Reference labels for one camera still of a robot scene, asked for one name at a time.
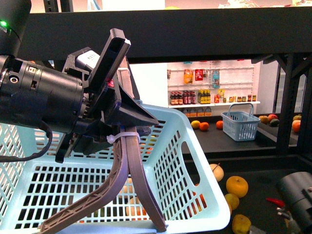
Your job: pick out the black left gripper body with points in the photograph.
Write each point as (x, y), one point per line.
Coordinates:
(105, 102)

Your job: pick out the light teal shopping basket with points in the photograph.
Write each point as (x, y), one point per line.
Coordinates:
(176, 170)

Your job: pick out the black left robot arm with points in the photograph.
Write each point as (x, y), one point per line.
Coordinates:
(32, 95)

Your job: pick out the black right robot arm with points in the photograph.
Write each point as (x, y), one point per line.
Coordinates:
(296, 191)

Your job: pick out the far yellow lemon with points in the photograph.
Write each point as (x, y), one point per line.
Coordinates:
(195, 124)

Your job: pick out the black upper shelf board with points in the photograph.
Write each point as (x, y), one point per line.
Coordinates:
(172, 35)

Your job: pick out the white zip tie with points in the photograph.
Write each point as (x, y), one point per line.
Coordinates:
(113, 138)

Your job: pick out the far orange tangerine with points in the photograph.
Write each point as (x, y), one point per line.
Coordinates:
(204, 126)

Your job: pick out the far orange by basket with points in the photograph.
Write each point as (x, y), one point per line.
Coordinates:
(219, 125)

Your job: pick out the white pear back right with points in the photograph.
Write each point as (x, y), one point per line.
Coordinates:
(217, 171)

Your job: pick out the small blue basket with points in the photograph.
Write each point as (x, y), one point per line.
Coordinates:
(240, 125)

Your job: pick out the yellow pear far right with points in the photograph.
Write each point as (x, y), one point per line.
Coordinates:
(237, 185)

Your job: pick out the small yellow-green pear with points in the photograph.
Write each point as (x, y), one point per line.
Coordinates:
(232, 200)

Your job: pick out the yellow quince front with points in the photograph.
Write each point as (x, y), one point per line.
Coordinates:
(241, 224)

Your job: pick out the red chili pepper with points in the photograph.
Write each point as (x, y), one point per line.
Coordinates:
(279, 203)

